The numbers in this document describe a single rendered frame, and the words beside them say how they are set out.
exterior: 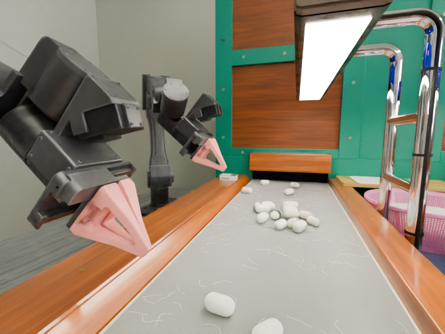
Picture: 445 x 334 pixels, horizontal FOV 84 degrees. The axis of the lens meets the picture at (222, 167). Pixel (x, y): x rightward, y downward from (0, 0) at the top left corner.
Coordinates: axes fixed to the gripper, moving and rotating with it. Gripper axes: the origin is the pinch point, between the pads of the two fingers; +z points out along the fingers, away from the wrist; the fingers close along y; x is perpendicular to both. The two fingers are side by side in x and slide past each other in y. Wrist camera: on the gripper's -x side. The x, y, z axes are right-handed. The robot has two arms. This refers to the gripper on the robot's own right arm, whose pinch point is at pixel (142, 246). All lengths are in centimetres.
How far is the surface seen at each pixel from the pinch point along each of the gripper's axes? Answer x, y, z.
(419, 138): -30.6, 25.0, 17.7
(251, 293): -1.4, 6.6, 12.9
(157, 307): 5.1, 1.1, 5.7
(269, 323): -4.6, 0.1, 13.7
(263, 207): -1.0, 37.4, 9.8
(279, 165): -6, 75, 7
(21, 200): 151, 111, -113
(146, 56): 17, 185, -143
